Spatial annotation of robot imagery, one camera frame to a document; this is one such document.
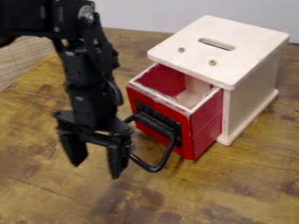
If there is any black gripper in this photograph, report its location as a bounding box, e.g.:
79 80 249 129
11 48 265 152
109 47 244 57
53 49 130 179

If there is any black metal drawer handle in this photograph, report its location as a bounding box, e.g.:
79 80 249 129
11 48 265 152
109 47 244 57
124 112 178 172

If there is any red wooden drawer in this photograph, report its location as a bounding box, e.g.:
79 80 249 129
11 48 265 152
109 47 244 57
125 64 222 161

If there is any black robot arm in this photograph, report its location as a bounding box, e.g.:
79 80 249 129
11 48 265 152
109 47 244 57
0 0 130 179

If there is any white wooden box cabinet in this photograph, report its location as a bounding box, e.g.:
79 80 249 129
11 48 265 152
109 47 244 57
146 15 289 145

